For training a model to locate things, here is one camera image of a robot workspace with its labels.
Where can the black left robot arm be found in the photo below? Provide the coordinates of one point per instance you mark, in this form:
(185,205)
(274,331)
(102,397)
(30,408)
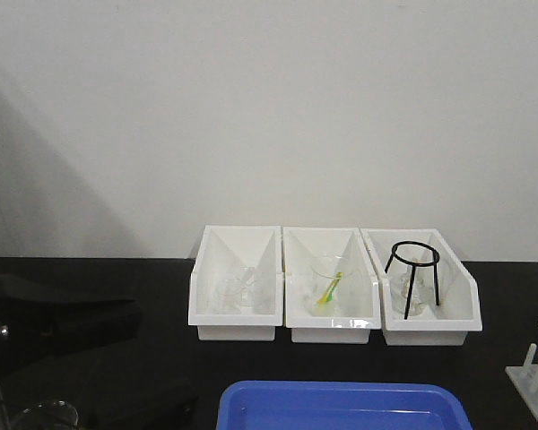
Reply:
(85,358)

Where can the middle white storage bin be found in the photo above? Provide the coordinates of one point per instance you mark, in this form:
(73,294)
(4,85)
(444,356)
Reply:
(360,311)

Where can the white storage bin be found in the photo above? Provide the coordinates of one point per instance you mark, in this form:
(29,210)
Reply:
(360,311)
(459,312)
(225,248)

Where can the small beaker in middle bin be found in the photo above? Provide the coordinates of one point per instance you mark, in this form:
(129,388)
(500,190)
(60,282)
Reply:
(329,275)

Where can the left white storage bin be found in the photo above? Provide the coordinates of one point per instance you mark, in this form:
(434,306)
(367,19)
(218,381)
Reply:
(225,248)

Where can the glassware in left bin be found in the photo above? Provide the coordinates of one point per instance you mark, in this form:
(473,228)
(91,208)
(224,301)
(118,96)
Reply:
(234,290)

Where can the glassware in bin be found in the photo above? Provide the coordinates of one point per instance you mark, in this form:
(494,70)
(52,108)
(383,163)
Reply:
(419,292)
(234,290)

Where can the green plastic spatula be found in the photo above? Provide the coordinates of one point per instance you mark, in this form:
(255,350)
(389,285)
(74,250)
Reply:
(333,289)

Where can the glassware in right bin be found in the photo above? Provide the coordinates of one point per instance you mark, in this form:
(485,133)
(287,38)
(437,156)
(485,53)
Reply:
(419,292)

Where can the right white storage bin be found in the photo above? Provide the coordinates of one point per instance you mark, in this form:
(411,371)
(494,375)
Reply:
(459,312)

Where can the blue plastic tray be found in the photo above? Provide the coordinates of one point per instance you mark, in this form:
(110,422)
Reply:
(335,405)

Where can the clear glass beaker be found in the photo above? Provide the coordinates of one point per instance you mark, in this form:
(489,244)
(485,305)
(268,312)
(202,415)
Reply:
(47,414)

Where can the black wire tripod stand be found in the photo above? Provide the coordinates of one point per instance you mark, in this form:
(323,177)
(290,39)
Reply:
(431,262)

